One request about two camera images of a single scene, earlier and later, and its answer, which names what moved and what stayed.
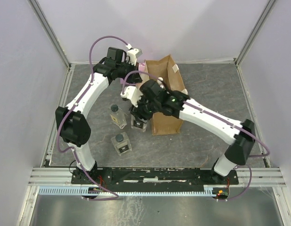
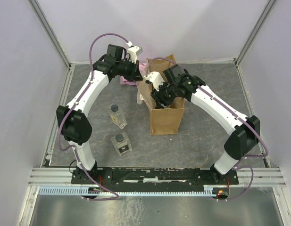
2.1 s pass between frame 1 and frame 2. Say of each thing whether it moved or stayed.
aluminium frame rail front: stayed
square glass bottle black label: moved
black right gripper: moved
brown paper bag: stayed
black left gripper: stayed
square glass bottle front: stayed
